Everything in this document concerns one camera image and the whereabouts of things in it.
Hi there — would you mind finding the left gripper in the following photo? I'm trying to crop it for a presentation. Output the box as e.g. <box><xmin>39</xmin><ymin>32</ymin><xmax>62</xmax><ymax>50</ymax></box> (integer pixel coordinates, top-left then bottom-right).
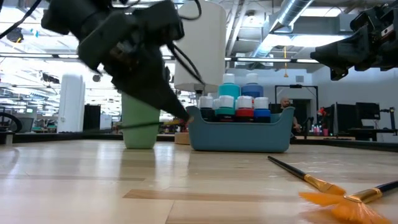
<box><xmin>76</xmin><ymin>0</ymin><xmax>191</xmax><ymax>123</ymax></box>

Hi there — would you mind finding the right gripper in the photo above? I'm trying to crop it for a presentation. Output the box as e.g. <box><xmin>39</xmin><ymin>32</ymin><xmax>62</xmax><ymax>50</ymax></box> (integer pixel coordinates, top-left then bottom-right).
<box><xmin>310</xmin><ymin>2</ymin><xmax>398</xmax><ymax>82</ymax></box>

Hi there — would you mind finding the thin pointed brush gold ferrule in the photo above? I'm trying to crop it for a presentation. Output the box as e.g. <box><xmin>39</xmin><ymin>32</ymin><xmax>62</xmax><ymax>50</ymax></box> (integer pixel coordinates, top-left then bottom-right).
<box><xmin>118</xmin><ymin>116</ymin><xmax>195</xmax><ymax>130</ymax></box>

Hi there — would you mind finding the large teal paint bottle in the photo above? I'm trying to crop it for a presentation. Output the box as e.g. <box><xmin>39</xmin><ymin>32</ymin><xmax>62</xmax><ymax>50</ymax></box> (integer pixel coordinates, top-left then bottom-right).
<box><xmin>217</xmin><ymin>73</ymin><xmax>241</xmax><ymax>100</ymax></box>

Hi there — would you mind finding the large blue paint bottle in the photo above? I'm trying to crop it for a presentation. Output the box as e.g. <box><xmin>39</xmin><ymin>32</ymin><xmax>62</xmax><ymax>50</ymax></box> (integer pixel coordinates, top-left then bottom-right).
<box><xmin>241</xmin><ymin>73</ymin><xmax>264</xmax><ymax>99</ymax></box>

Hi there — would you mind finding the orange brush gold ferrule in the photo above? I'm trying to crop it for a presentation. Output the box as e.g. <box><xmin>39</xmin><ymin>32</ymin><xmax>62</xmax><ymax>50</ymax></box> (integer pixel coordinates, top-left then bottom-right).
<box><xmin>267</xmin><ymin>155</ymin><xmax>346</xmax><ymax>196</ymax></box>

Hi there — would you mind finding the orange fan brush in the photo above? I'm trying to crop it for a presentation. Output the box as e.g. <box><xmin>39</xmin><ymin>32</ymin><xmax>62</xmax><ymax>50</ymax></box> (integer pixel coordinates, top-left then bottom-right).
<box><xmin>298</xmin><ymin>179</ymin><xmax>398</xmax><ymax>224</ymax></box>

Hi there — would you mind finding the green plastic cup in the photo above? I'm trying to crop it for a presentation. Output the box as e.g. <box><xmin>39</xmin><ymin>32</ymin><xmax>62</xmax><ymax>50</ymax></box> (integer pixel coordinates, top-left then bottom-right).
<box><xmin>121</xmin><ymin>91</ymin><xmax>161</xmax><ymax>149</ymax></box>

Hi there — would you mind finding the dark desk monitor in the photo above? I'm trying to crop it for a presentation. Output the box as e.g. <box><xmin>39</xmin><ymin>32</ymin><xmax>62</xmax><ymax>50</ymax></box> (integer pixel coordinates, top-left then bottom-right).
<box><xmin>356</xmin><ymin>101</ymin><xmax>381</xmax><ymax>121</ymax></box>

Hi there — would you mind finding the black cabinet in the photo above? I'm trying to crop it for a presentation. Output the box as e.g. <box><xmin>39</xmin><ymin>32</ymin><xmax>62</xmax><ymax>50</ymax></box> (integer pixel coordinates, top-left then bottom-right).
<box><xmin>82</xmin><ymin>103</ymin><xmax>101</xmax><ymax>134</ymax></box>

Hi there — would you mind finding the white round pillar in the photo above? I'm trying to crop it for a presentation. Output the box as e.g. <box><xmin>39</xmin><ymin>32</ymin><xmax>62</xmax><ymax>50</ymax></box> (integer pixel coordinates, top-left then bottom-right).
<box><xmin>57</xmin><ymin>73</ymin><xmax>86</xmax><ymax>134</ymax></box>

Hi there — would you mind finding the person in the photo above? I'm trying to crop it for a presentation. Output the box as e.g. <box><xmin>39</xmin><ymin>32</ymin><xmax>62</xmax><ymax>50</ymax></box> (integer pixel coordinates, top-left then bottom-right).
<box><xmin>279</xmin><ymin>96</ymin><xmax>308</xmax><ymax>134</ymax></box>

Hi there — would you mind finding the long ceiling light bar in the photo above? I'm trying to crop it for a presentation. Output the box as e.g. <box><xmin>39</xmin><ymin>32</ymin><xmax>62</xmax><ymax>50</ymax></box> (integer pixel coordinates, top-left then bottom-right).
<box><xmin>0</xmin><ymin>53</ymin><xmax>175</xmax><ymax>60</ymax></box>
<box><xmin>225</xmin><ymin>57</ymin><xmax>313</xmax><ymax>65</ymax></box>

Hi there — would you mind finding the teal plastic bin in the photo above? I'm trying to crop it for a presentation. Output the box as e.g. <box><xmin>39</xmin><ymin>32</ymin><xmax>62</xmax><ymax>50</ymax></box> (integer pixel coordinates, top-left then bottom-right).
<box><xmin>185</xmin><ymin>105</ymin><xmax>295</xmax><ymax>153</ymax></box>

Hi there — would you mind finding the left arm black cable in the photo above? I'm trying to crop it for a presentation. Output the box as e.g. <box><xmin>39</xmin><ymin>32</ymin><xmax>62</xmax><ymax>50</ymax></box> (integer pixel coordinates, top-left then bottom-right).
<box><xmin>166</xmin><ymin>0</ymin><xmax>206</xmax><ymax>86</ymax></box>

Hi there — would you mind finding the black metal frame stand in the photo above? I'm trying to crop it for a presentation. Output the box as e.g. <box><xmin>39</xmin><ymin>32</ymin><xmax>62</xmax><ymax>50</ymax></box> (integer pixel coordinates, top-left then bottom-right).
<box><xmin>274</xmin><ymin>83</ymin><xmax>319</xmax><ymax>108</ymax></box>

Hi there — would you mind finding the yellow hanging cord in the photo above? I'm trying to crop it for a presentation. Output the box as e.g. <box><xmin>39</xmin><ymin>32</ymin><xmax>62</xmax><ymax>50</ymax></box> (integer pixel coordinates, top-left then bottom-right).
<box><xmin>282</xmin><ymin>45</ymin><xmax>289</xmax><ymax>78</ymax></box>

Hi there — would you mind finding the silver ventilation duct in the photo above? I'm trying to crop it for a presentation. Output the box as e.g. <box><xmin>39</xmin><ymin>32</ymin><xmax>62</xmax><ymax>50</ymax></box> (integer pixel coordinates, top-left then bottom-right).
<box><xmin>248</xmin><ymin>0</ymin><xmax>315</xmax><ymax>60</ymax></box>

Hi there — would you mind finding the black aluminium table frame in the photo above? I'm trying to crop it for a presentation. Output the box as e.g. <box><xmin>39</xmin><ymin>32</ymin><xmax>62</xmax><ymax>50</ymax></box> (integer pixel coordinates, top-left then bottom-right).
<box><xmin>0</xmin><ymin>130</ymin><xmax>398</xmax><ymax>153</ymax></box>

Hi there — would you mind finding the black ceiling camera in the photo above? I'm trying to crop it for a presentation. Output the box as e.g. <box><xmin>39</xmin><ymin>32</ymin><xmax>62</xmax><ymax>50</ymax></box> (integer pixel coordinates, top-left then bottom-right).
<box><xmin>6</xmin><ymin>27</ymin><xmax>25</xmax><ymax>44</ymax></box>

